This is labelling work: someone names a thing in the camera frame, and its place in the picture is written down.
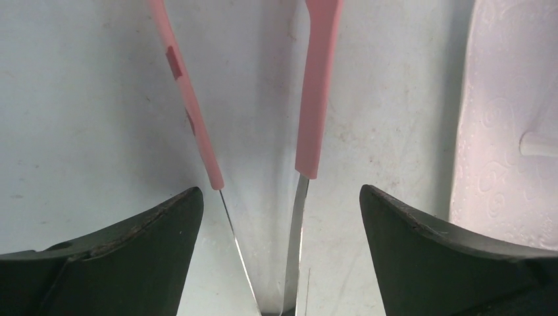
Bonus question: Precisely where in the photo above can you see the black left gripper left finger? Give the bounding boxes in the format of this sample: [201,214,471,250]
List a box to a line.
[1,187,203,315]

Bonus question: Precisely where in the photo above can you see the white three-tier cake stand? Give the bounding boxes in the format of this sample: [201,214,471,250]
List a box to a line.
[449,1,557,250]

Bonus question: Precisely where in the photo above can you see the pink-tipped metal tongs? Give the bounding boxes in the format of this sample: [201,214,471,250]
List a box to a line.
[149,1,343,315]

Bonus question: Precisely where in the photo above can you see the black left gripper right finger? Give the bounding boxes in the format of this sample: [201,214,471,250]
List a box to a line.
[359,185,557,315]

